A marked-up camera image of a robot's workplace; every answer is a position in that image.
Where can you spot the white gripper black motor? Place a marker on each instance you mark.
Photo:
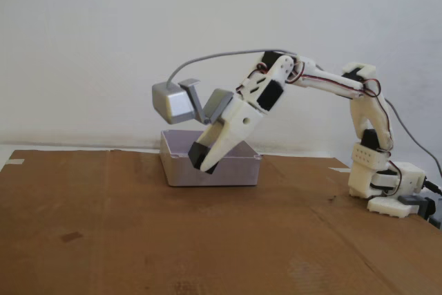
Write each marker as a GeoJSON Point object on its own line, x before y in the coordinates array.
{"type": "Point", "coordinates": [236, 125]}

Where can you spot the black rectangular block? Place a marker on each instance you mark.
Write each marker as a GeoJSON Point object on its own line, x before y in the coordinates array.
{"type": "Point", "coordinates": [197, 155]}

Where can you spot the white plastic open box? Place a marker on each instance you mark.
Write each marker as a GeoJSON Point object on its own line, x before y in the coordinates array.
{"type": "Point", "coordinates": [235, 174]}

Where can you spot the silver webcam with clip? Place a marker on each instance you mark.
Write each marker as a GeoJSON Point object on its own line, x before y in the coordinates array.
{"type": "Point", "coordinates": [169, 101]}

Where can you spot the pale tape piece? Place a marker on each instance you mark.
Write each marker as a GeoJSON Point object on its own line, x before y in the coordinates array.
{"type": "Point", "coordinates": [15, 162]}
{"type": "Point", "coordinates": [340, 169]}

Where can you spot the brown cardboard sheet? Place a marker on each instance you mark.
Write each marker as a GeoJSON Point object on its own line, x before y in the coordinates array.
{"type": "Point", "coordinates": [138, 257]}

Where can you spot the grey black table clamp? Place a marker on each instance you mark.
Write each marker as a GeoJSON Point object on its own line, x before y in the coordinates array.
{"type": "Point", "coordinates": [411, 200]}

